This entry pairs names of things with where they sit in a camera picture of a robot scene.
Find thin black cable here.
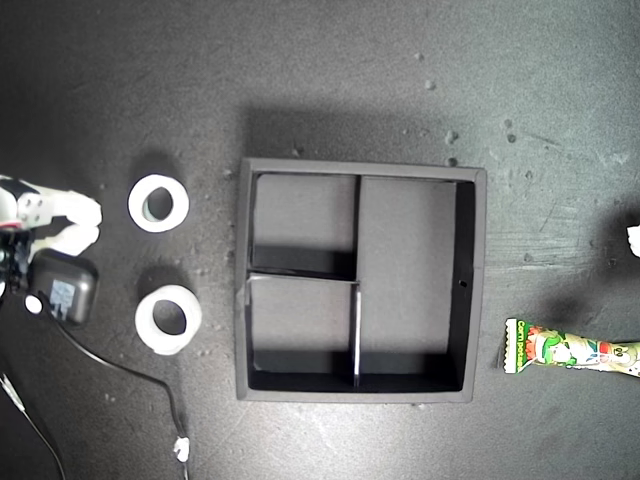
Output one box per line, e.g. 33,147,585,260
0,372,67,480

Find green printed snack bar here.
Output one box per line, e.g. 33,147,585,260
501,318,640,379

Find white tape roll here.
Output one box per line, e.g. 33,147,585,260
133,284,204,357
127,173,191,234

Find black compartment tray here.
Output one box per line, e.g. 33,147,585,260
233,157,489,405

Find small black camera box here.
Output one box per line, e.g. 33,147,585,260
27,249,100,329

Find black camera cable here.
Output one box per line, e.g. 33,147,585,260
47,309,191,480

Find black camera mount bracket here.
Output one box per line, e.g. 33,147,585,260
0,228,45,315

